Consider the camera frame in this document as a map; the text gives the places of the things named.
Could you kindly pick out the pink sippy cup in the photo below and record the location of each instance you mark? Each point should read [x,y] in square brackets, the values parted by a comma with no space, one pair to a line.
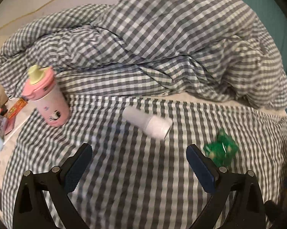
[42,90]

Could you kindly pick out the white plastic bottle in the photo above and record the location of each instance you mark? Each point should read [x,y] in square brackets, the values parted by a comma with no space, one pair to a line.
[154,126]

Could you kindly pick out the grey checked duvet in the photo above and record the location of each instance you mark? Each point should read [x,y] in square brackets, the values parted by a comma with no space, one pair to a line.
[218,50]

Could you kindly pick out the grey checked bed sheet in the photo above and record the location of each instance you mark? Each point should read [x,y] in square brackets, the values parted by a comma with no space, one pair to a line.
[135,181]

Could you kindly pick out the red snack packet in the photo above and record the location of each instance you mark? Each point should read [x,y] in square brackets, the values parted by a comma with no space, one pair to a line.
[16,108]

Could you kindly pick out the small green packet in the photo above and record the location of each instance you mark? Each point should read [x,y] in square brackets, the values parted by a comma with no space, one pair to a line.
[222,150]

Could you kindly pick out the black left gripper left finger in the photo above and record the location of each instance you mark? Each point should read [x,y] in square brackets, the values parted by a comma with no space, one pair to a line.
[31,209]

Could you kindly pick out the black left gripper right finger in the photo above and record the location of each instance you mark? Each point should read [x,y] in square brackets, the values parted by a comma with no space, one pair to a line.
[247,210]

